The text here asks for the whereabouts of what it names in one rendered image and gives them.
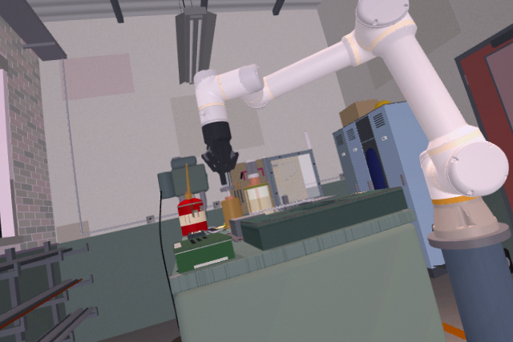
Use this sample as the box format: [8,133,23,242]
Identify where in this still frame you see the brown pegboard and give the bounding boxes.
[231,159,269,203]

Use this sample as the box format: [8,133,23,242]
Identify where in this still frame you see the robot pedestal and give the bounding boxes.
[438,233,513,342]

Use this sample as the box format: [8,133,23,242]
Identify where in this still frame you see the orange pump cylinder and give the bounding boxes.
[221,196,244,229]

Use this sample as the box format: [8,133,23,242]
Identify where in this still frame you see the green nest tray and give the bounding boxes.
[239,187,416,251]

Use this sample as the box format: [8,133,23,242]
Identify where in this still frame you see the green book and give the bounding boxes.
[173,233,236,276]

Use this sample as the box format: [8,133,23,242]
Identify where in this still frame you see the grey metal bar rack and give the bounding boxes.
[0,239,99,342]

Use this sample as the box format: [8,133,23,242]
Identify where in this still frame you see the green drill press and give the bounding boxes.
[156,156,210,201]

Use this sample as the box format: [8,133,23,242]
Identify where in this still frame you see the brown cardboard box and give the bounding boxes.
[339,99,380,127]

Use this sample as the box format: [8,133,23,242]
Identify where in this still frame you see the blue grey lockers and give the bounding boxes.
[332,101,446,272]

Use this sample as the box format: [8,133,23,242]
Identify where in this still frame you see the grey ceiling lamp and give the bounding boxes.
[175,6,218,85]

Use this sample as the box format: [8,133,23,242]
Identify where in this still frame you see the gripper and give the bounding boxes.
[201,120,240,184]

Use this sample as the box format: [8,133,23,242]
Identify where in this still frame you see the red oil can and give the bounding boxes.
[177,163,208,239]

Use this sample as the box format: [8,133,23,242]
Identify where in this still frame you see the black cable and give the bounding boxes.
[158,192,182,342]

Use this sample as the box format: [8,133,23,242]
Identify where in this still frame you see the window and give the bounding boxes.
[0,68,20,239]

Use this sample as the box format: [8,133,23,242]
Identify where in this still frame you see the green workbench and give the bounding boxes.
[169,208,446,342]

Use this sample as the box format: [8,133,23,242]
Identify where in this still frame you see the clear chip shield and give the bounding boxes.
[262,151,323,207]

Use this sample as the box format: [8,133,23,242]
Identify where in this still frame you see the glass lubricator reservoir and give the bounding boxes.
[244,173,275,214]

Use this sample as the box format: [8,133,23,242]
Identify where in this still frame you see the red door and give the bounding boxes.
[454,24,513,275]

